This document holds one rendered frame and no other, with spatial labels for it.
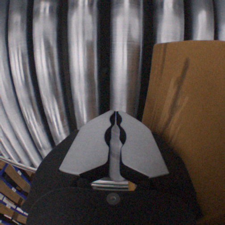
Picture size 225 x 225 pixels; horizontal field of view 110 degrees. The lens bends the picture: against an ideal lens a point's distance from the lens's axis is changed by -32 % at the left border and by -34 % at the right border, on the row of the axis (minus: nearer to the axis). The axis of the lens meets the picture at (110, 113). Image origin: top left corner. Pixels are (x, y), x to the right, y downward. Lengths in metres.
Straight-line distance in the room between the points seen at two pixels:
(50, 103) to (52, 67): 0.06
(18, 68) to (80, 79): 0.12
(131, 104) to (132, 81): 0.04
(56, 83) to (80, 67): 0.05
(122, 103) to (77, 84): 0.07
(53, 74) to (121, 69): 0.10
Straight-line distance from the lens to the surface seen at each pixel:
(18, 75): 0.24
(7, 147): 0.46
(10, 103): 0.29
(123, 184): 0.38
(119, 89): 0.17
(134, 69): 0.17
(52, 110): 0.21
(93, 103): 0.19
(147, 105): 0.17
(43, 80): 0.20
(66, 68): 0.32
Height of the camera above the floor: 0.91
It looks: 60 degrees down
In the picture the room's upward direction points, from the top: 174 degrees counter-clockwise
